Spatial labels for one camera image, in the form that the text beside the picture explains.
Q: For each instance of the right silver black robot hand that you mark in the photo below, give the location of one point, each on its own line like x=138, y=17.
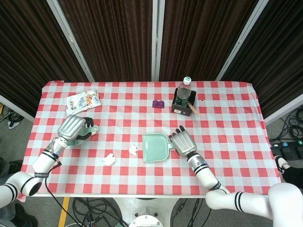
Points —
x=184, y=143

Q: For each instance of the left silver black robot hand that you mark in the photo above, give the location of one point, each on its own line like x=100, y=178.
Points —
x=71, y=127

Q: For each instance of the mint green hand brush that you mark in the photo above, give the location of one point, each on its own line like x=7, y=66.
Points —
x=73, y=142

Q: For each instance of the paper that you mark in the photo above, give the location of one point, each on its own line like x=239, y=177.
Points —
x=96, y=130
x=109, y=159
x=133, y=149

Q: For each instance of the mint green dustpan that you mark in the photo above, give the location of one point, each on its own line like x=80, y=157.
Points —
x=155, y=147

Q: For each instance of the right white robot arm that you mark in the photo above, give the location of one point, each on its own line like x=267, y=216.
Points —
x=208, y=176

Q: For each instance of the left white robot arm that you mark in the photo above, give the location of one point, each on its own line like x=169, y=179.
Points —
x=42, y=163

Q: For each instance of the printed snack packet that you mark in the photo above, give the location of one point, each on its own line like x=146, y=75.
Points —
x=82, y=102

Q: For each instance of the black cardboard holder box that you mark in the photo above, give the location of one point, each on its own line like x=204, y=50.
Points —
x=181, y=110

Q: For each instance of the wooden stick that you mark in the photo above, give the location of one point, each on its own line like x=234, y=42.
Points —
x=194, y=110

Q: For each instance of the red white checkered tablecloth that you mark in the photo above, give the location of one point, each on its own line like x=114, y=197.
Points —
x=213, y=118

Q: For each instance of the purple toy block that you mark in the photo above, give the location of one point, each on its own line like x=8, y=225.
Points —
x=158, y=104

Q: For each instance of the clear plastic water bottle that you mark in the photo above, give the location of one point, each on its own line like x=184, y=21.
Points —
x=184, y=93

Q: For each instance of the yellow floor tape strip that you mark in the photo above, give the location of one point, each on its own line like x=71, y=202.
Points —
x=63, y=212

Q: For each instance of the dark brown curtain panel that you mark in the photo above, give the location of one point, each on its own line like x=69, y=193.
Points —
x=279, y=59
x=198, y=35
x=113, y=40
x=26, y=54

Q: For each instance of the black and white sneaker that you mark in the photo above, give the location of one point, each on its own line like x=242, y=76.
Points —
x=280, y=163

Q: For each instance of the black shoe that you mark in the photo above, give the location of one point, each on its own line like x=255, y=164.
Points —
x=26, y=216

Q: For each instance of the black power strip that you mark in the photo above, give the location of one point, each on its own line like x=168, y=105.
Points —
x=291, y=144

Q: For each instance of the aluminium partition bottom rail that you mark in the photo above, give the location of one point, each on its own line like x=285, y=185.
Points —
x=16, y=107
x=284, y=110

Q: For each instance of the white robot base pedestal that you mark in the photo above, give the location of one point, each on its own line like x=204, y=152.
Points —
x=144, y=208

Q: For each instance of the aluminium partition post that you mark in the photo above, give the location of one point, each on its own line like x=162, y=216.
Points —
x=157, y=40
x=241, y=42
x=71, y=40

